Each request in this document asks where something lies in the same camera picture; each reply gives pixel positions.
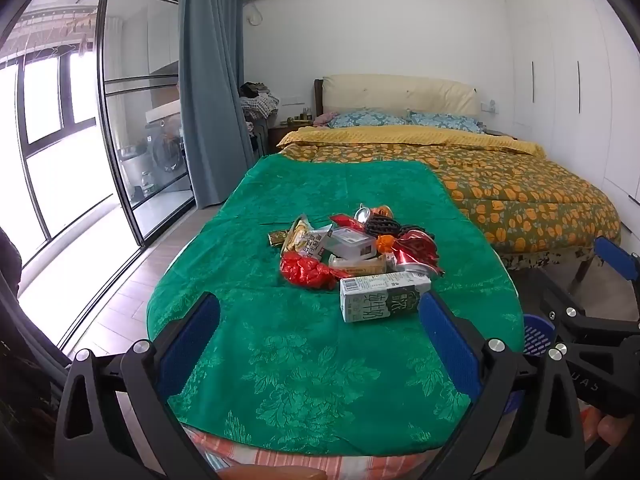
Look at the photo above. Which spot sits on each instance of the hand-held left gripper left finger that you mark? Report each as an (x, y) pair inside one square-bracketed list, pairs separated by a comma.
[(192, 342)]

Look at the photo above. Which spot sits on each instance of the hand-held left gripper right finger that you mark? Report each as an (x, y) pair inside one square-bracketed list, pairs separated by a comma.
[(450, 347)]

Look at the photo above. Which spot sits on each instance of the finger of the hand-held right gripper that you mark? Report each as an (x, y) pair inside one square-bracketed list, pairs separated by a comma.
[(615, 257)]

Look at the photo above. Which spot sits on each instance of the blue mesh plastic basket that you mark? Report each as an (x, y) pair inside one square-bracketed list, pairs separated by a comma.
[(537, 335)]

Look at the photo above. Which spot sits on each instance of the black mesh net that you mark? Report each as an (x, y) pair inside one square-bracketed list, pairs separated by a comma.
[(387, 225)]

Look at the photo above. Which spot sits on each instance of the clear plastic box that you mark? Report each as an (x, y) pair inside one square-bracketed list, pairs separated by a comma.
[(350, 245)]

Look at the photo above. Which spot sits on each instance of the bread picture snack packet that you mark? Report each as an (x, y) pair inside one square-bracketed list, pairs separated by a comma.
[(300, 235)]

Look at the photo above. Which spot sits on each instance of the wooden bed leg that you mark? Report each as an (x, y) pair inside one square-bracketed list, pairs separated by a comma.
[(583, 270)]

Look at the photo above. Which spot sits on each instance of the floral bed skirt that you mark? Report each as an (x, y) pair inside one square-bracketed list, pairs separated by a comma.
[(550, 260)]

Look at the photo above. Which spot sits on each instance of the green white milk carton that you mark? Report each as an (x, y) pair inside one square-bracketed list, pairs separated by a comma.
[(385, 297)]

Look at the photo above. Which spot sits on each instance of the red shiny foil wrapper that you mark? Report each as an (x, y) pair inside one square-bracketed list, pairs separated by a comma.
[(417, 252)]

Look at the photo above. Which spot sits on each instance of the green patterned cloth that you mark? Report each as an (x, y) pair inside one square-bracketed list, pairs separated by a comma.
[(300, 360)]

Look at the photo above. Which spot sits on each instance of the small orange wrapper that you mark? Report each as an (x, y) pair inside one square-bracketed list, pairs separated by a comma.
[(385, 243)]

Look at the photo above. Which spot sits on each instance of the beige biscuit box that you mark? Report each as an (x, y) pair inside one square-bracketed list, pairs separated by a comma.
[(357, 264)]

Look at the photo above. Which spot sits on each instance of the red crumpled wrapper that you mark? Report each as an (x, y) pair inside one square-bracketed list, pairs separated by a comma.
[(305, 270)]

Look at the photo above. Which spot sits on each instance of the gold brown snack wrapper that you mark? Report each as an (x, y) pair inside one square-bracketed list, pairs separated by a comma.
[(277, 238)]

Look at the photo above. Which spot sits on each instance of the black framed glass door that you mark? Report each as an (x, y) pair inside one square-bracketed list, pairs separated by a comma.
[(150, 190)]

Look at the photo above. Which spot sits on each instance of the orange striped cloth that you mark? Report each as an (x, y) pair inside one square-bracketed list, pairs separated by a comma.
[(300, 460)]

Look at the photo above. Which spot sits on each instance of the yellow blanket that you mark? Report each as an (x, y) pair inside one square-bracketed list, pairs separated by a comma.
[(400, 137)]

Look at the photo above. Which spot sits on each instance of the teal floral pillow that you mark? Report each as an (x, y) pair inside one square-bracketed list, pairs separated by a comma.
[(445, 121), (367, 119)]

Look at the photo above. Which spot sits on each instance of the wooden nightstand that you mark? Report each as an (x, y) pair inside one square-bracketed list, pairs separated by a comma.
[(282, 136)]

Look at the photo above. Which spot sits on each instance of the pile of clothes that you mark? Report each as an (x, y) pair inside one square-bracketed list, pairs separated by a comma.
[(257, 100)]

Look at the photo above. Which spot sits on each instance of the cream padded headboard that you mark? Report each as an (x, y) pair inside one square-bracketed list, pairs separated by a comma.
[(400, 95)]

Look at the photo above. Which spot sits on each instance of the grey blue curtain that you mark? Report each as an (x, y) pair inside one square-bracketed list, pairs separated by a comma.
[(210, 85)]

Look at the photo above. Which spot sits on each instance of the pink cloth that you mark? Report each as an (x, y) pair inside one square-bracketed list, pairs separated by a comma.
[(325, 119)]

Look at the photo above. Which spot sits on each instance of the black framed window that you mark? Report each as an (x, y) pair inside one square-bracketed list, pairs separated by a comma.
[(50, 110)]

